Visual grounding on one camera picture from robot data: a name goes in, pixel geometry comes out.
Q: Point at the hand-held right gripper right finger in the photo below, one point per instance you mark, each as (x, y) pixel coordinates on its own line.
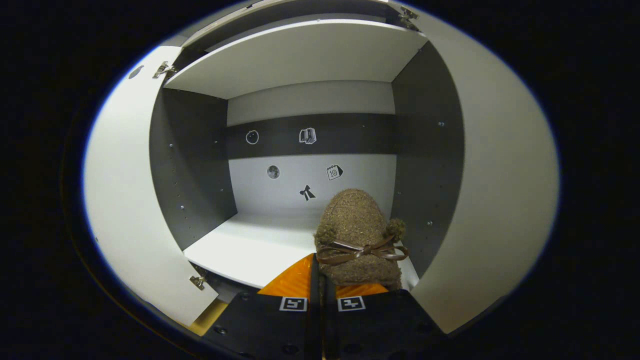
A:
(327, 320)

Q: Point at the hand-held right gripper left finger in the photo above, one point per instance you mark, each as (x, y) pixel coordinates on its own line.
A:
(314, 300)

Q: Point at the white shoe cabinet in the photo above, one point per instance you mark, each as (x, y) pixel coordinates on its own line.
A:
(260, 245)

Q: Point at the brown fuzzy shoe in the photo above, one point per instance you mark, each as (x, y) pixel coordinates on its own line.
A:
(355, 220)

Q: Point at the white cabinet door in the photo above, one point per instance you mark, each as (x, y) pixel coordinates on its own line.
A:
(125, 190)
(505, 200)

